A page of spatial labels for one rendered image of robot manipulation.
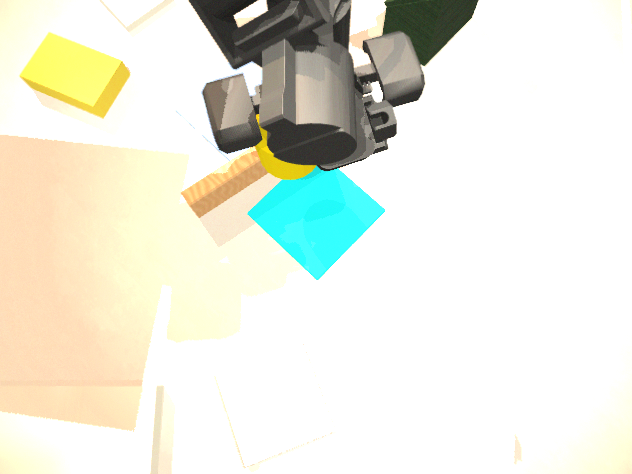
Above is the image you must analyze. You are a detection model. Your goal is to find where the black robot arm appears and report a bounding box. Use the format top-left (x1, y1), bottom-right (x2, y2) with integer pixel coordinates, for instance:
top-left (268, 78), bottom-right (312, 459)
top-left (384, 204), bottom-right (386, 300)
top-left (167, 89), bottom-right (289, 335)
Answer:
top-left (188, 0), bottom-right (398, 171)

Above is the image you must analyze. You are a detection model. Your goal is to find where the tan long flat bar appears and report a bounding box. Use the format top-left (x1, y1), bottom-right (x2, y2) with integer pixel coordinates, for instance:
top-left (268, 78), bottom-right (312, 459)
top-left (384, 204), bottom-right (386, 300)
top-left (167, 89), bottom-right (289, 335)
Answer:
top-left (181, 146), bottom-right (269, 218)

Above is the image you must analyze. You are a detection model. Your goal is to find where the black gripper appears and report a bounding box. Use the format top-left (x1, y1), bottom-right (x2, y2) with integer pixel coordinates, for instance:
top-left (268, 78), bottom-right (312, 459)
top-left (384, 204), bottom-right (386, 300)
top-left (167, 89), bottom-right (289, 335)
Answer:
top-left (202, 31), bottom-right (426, 154)

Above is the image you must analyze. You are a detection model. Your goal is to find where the yellow rectangular block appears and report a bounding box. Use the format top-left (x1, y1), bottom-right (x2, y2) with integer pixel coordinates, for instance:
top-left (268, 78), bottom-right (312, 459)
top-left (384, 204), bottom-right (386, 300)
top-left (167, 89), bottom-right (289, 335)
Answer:
top-left (20, 33), bottom-right (131, 119)

